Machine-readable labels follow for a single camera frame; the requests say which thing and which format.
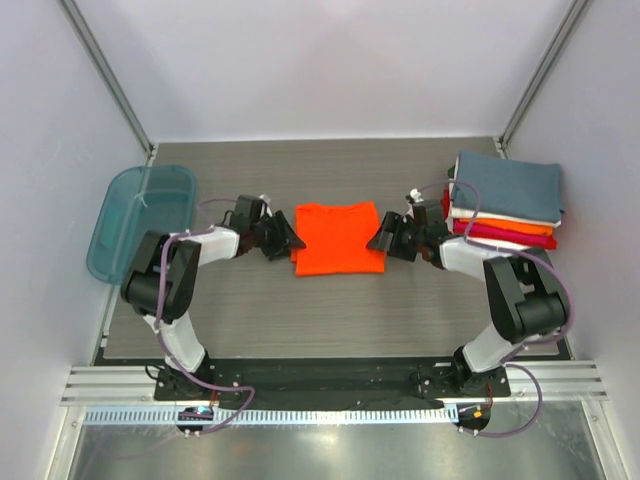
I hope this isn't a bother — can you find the orange t-shirt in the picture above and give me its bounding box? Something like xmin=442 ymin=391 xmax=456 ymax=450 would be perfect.
xmin=290 ymin=201 xmax=385 ymax=277
xmin=472 ymin=218 xmax=554 ymax=237

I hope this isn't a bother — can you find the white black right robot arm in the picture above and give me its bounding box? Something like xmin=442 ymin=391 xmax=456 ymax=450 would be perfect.
xmin=367 ymin=200 xmax=571 ymax=395

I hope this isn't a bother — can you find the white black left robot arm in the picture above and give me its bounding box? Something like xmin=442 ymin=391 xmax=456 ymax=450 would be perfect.
xmin=120 ymin=195 xmax=306 ymax=393

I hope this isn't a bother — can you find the folded magenta t-shirt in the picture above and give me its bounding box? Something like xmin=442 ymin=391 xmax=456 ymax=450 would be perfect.
xmin=469 ymin=224 xmax=558 ymax=250

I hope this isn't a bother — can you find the folded blue-grey t-shirt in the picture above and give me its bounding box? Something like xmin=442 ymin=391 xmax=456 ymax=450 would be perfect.
xmin=450 ymin=151 xmax=564 ymax=223

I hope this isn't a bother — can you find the folded orange t-shirt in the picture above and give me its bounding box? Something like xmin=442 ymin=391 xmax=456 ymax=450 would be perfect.
xmin=472 ymin=218 xmax=554 ymax=237

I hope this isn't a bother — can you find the teal plastic bin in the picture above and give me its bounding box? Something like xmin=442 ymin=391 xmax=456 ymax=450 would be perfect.
xmin=86 ymin=165 xmax=197 ymax=285

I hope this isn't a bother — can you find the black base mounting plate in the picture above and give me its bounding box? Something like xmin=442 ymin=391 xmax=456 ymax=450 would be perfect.
xmin=148 ymin=357 xmax=511 ymax=411

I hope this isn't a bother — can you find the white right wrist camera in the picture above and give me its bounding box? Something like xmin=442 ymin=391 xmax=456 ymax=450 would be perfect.
xmin=406 ymin=188 xmax=423 ymax=205

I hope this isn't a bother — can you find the slotted grey cable duct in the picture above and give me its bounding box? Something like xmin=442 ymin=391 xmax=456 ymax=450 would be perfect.
xmin=84 ymin=405 xmax=458 ymax=427

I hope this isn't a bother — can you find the left aluminium frame post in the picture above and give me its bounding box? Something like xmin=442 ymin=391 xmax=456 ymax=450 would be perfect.
xmin=57 ymin=0 xmax=156 ymax=165

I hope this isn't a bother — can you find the aluminium frame post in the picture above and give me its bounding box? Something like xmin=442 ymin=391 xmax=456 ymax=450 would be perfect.
xmin=493 ymin=0 xmax=592 ymax=159
xmin=57 ymin=0 xmax=156 ymax=165

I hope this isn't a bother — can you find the right aluminium frame post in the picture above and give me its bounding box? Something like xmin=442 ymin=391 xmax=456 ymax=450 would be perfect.
xmin=493 ymin=0 xmax=592 ymax=159

